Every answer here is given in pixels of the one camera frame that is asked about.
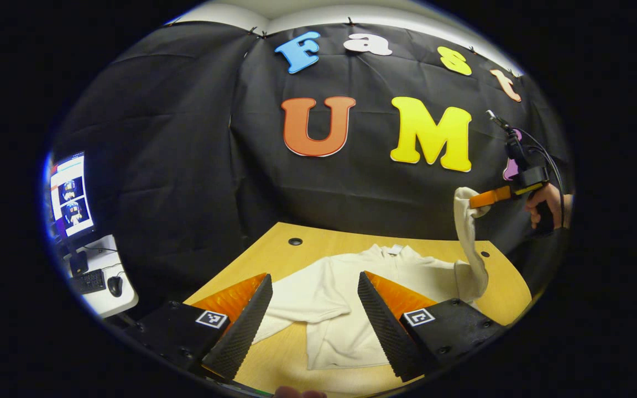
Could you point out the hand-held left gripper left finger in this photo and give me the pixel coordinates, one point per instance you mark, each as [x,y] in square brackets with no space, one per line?
[244,326]

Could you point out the cream white sweatshirt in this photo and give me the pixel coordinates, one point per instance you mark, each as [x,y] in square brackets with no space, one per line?
[340,293]

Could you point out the white side desk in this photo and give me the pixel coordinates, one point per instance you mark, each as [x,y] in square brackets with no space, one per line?
[114,307]

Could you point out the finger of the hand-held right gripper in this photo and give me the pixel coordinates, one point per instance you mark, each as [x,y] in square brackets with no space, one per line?
[490,197]

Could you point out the black keyboard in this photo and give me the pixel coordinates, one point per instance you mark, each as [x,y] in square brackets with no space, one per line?
[88,282]

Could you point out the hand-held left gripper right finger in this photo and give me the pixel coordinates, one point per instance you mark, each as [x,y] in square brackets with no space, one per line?
[387,326]

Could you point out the black computer mouse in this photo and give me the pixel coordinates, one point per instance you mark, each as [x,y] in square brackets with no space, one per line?
[115,286]

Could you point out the black backdrop cloth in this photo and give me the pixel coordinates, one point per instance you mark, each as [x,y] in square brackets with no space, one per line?
[186,166]

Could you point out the computer monitor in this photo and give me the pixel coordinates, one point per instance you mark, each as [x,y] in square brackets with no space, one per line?
[71,199]

